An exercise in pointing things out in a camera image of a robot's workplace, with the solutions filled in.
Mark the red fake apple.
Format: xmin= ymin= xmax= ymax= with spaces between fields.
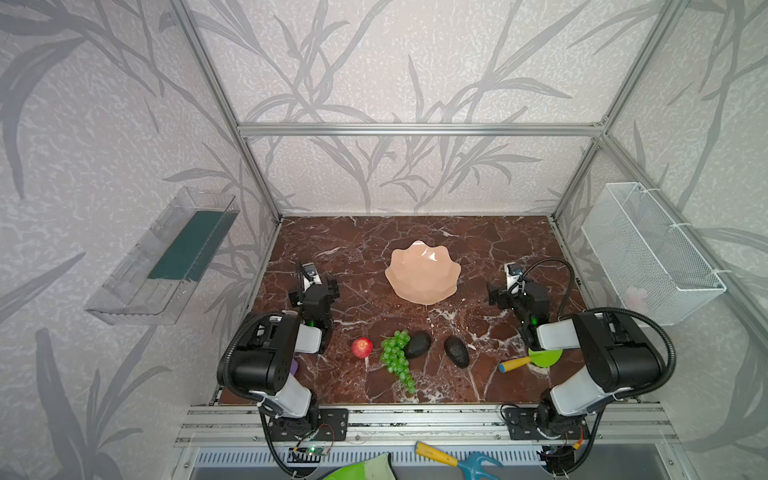
xmin=351 ymin=337 xmax=374 ymax=359

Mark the dark fake avocado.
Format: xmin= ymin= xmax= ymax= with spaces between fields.
xmin=443 ymin=335 xmax=470 ymax=369
xmin=403 ymin=331 xmax=432 ymax=359

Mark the green fake grape bunch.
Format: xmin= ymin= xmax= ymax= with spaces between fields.
xmin=380 ymin=330 xmax=416 ymax=395

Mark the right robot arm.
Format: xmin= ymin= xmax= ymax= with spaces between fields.
xmin=488 ymin=262 xmax=677 ymax=439

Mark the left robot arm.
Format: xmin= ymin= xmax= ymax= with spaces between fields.
xmin=216 ymin=262 xmax=340 ymax=429

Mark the pink scalloped fruit bowl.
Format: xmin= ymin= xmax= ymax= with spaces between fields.
xmin=385 ymin=241 xmax=462 ymax=306

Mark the pink object in basket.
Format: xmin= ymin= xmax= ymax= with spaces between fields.
xmin=622 ymin=287 xmax=649 ymax=315

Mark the green circuit board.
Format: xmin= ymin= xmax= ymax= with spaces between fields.
xmin=291 ymin=445 xmax=332 ymax=461

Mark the green plastic scoop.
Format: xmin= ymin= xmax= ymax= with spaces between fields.
xmin=322 ymin=453 xmax=396 ymax=480

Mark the green toy spoon yellow handle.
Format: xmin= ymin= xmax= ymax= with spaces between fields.
xmin=498 ymin=350 xmax=563 ymax=373

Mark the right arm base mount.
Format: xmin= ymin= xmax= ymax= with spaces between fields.
xmin=499 ymin=404 xmax=590 ymax=442

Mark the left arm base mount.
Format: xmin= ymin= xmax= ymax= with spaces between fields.
xmin=267 ymin=408 xmax=349 ymax=442

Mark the white wire mesh basket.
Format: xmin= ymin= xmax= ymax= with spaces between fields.
xmin=582 ymin=182 xmax=727 ymax=326

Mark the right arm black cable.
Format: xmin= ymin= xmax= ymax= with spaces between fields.
xmin=519 ymin=257 xmax=677 ymax=398

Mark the aluminium front rail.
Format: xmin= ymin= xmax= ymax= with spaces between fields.
xmin=173 ymin=403 xmax=680 ymax=449

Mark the clear plastic wall bin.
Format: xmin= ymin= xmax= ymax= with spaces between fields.
xmin=85 ymin=187 xmax=240 ymax=326

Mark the blue toy rake yellow handle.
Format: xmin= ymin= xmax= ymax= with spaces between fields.
xmin=414 ymin=441 xmax=505 ymax=480

